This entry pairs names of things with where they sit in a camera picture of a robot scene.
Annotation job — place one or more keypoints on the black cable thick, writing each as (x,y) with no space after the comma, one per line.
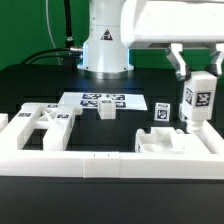
(59,53)

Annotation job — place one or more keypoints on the white chair back frame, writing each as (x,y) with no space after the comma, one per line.
(56,119)

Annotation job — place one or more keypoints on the white U-shaped obstacle fence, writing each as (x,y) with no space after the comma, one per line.
(120,165)

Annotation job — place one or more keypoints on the white chair seat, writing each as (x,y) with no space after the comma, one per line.
(168,140)

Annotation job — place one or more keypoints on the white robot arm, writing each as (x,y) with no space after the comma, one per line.
(117,26)

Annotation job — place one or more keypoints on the white sheet with tags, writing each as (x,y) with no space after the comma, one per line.
(90,100)

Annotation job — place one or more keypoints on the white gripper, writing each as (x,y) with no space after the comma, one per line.
(157,23)

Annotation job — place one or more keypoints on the white block at left edge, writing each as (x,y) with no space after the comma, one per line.
(3,120)

